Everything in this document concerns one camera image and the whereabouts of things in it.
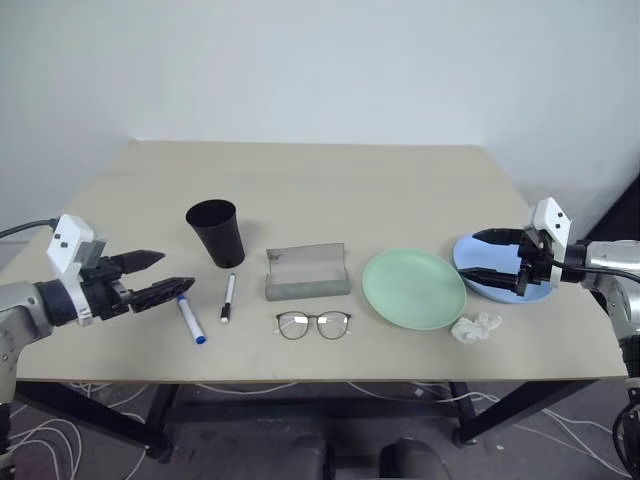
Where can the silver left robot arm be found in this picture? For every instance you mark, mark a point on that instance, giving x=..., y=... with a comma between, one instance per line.
x=20, y=305

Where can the green round plate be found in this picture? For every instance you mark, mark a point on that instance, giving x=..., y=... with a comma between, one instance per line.
x=410, y=285

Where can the black metal table frame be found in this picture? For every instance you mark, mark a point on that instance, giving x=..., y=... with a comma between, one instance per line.
x=100, y=420

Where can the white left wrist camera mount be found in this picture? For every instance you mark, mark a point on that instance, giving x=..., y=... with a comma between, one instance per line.
x=70, y=240

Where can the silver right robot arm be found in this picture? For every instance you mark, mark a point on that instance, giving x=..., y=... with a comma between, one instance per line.
x=605, y=255

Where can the white marker with blue cap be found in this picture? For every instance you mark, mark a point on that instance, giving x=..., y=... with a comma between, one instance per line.
x=192, y=322

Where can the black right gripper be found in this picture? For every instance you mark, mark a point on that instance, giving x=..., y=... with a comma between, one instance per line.
x=534, y=255

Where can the dark rounded shape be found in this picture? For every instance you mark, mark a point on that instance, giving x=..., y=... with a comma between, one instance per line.
x=412, y=460

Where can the white marker with black cap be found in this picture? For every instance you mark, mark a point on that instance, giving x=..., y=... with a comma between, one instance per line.
x=229, y=295

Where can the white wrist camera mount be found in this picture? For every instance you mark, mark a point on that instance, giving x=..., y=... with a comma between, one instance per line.
x=550, y=217
x=70, y=240

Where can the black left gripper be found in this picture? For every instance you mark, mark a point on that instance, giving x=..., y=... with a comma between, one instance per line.
x=102, y=295

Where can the blue round plate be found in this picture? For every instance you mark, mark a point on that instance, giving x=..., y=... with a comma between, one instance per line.
x=462, y=260

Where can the black plastic cup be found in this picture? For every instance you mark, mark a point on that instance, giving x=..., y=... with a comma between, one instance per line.
x=220, y=240

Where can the thin-framed eyeglasses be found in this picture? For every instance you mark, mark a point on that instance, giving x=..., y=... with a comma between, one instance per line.
x=295, y=326

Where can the white tissue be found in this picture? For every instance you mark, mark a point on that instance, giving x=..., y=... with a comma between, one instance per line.
x=472, y=330

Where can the grey glasses case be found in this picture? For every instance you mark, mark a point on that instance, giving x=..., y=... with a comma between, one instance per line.
x=305, y=270

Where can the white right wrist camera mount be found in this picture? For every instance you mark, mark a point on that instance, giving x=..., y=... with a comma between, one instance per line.
x=550, y=217

